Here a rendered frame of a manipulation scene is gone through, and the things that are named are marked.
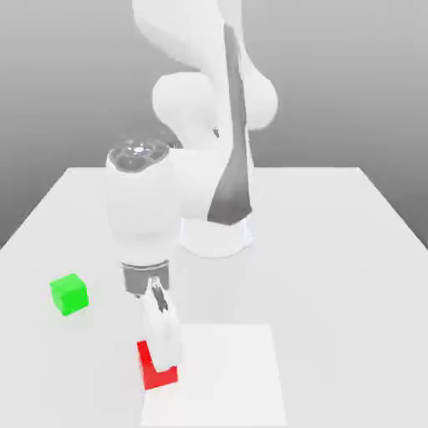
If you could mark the small green cube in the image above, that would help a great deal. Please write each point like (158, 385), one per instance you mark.
(69, 295)

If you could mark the small red cube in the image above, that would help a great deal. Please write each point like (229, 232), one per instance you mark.
(148, 372)

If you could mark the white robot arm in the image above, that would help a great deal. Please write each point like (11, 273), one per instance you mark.
(143, 207)

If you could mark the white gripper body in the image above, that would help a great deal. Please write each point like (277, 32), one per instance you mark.
(159, 326)

